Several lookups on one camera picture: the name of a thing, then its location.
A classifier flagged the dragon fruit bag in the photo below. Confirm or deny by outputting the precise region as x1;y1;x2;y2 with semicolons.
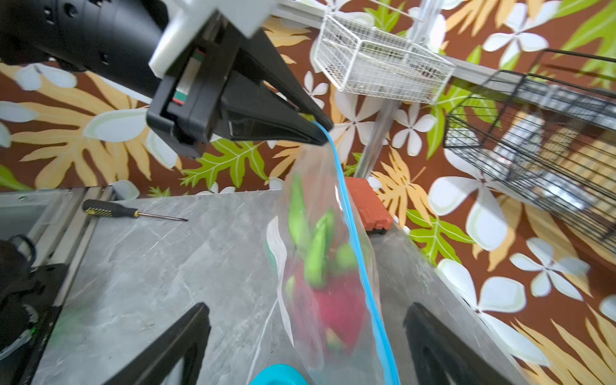
282;175;367;356

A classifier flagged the screwdriver black yellow handle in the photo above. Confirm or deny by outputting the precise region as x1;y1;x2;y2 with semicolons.
82;200;189;222

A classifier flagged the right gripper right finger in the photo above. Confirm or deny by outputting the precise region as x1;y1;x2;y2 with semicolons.
404;303;501;384

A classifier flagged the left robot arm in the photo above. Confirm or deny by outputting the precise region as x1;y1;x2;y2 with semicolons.
1;1;333;158

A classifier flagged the teal plastic basket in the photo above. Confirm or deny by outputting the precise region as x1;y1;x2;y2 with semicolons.
250;364;308;385

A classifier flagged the black wire basket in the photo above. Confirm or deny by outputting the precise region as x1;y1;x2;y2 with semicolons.
444;49;615;249

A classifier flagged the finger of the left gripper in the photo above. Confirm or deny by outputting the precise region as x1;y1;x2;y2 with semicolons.
230;26;333;130
218;84;327;145

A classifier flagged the zip-top bag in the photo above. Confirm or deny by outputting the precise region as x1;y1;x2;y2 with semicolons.
263;137;400;384

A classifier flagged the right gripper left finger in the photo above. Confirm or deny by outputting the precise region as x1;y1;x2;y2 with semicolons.
106;303;211;384

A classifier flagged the red plastic tool case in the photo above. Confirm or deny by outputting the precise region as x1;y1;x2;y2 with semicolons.
345;177;394;234

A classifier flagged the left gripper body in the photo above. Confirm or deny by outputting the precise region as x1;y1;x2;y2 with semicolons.
147;14;237;158

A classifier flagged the black mounting base rail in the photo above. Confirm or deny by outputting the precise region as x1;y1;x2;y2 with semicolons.
1;234;68;384

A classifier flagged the white wire basket left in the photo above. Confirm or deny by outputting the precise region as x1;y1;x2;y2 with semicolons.
312;13;455;104

